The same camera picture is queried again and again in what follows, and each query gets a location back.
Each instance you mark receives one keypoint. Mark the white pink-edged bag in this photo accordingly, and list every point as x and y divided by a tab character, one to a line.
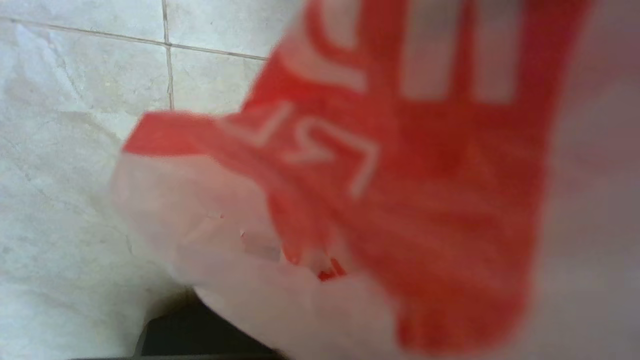
400	200

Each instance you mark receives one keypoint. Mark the black round trash bin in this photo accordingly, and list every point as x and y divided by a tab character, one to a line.
200	335

